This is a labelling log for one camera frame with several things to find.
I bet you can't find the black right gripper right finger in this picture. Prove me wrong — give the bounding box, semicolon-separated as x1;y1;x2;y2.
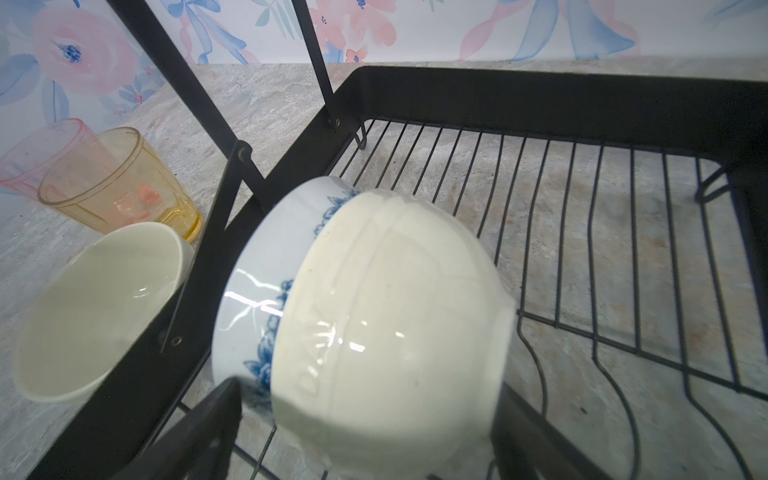
491;383;608;479

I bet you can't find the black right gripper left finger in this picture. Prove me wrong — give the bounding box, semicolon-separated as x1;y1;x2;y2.
113;378;242;479

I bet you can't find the cream ribbed bowl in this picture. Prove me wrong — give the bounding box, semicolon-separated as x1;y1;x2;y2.
271;189;516;479
13;222;194;403

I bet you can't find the blue floral bowl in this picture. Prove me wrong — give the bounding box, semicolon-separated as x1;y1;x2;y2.
212;176;358;418

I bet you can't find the yellow glass cup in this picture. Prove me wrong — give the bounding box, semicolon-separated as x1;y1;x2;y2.
37;127;203;242

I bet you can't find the pink glass cup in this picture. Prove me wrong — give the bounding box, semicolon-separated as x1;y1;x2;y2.
1;118;95;201

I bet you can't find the black wire dish rack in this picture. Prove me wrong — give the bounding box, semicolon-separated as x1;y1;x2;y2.
31;1;767;479

